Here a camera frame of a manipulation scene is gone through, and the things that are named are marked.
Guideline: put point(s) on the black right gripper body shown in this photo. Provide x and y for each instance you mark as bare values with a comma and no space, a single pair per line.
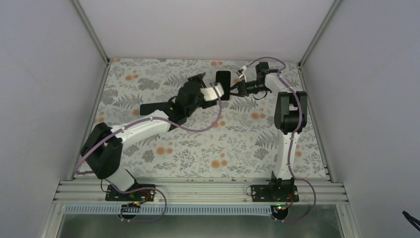
246,91

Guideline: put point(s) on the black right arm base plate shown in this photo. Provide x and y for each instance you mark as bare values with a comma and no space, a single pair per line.
266,193

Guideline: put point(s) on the aluminium front rail frame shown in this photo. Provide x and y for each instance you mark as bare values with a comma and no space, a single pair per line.
203,192

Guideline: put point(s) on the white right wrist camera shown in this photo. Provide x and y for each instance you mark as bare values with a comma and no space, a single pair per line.
240,72

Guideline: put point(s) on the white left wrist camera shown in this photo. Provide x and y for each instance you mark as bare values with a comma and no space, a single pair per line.
212,93

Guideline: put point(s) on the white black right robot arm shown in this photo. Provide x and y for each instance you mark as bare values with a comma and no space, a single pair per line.
290,117

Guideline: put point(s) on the beige phone case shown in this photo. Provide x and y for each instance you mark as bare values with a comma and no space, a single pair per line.
146,109

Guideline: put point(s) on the black object at corner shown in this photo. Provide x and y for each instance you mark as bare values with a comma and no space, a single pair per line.
412,220

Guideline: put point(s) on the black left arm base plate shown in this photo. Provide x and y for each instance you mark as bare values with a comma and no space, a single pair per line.
138,192

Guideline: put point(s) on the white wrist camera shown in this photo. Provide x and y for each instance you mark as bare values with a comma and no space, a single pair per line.
212,93
240,72

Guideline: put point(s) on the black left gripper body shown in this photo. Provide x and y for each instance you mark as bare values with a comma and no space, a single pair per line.
199,79

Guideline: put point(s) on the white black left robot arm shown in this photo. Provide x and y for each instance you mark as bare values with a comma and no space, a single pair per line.
103,149

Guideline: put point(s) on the slotted grey cable duct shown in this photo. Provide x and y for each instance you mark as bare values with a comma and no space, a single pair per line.
115,209

